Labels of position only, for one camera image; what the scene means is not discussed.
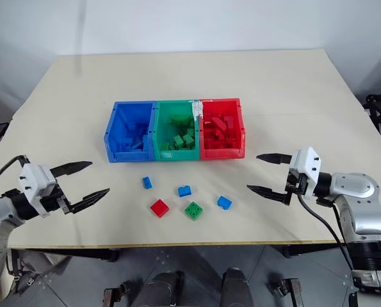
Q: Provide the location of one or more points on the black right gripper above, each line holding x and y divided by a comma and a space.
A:
295, 185

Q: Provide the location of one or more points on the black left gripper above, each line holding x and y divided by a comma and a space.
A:
57, 199

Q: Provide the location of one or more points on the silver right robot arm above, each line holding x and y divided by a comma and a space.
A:
356, 188

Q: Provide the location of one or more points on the red plastic storage bin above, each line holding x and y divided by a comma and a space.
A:
239, 128

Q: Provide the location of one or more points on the small blue toy brick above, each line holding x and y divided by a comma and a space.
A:
147, 182

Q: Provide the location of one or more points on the blue plastic storage bin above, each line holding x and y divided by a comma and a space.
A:
118, 128

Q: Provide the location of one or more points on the red square toy brick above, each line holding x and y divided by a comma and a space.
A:
160, 208

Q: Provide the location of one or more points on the green four-stud toy brick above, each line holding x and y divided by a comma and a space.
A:
194, 210

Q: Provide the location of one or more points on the green plastic storage bin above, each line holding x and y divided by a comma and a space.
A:
159, 128

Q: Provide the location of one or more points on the dark rounded robot foot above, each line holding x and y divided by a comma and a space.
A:
236, 288
159, 288

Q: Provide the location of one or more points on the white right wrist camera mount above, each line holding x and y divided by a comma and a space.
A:
307, 163

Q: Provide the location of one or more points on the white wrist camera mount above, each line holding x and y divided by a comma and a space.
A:
307, 163
35, 179

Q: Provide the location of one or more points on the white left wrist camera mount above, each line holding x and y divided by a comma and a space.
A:
35, 179

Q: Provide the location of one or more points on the black caster frame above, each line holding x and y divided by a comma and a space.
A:
118, 292
286, 289

